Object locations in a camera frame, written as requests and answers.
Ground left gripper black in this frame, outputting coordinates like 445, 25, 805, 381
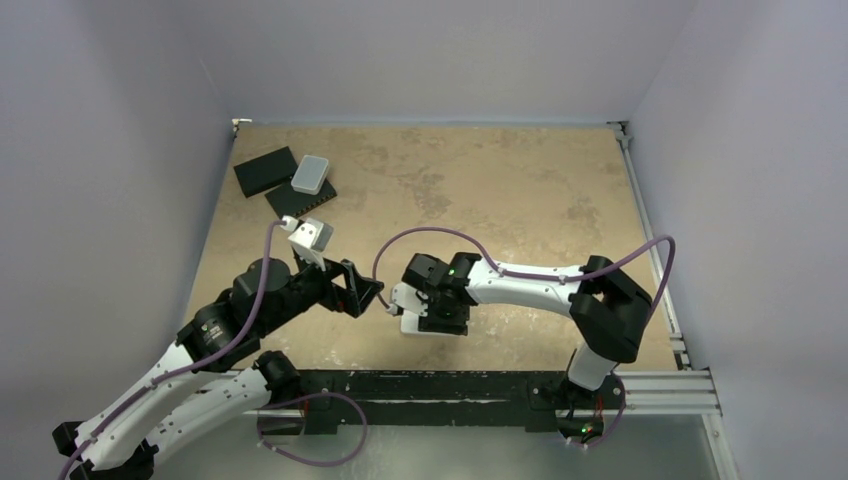
258, 247, 382, 335

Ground white red remote control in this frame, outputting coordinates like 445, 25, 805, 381
400, 312, 422, 335

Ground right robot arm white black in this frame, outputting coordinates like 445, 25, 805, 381
387, 252, 654, 407

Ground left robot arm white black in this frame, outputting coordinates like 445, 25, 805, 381
52, 256, 384, 479

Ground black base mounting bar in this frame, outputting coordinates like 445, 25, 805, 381
299, 370, 625, 436

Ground black box with slots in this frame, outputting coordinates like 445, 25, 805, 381
265, 181, 337, 219

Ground translucent grey plastic case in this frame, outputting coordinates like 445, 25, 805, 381
290, 155, 330, 195

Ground black box upper left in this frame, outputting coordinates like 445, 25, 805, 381
233, 146, 298, 198

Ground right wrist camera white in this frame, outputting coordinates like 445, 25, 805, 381
387, 282, 429, 316

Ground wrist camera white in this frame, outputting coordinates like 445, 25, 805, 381
387, 282, 429, 316
281, 215, 334, 271

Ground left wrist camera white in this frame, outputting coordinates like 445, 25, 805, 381
281, 215, 334, 271

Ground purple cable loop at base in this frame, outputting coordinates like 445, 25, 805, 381
256, 388, 370, 466

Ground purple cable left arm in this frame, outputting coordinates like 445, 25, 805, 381
58, 218, 293, 480

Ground aluminium frame rail right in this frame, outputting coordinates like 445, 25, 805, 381
608, 121, 721, 416

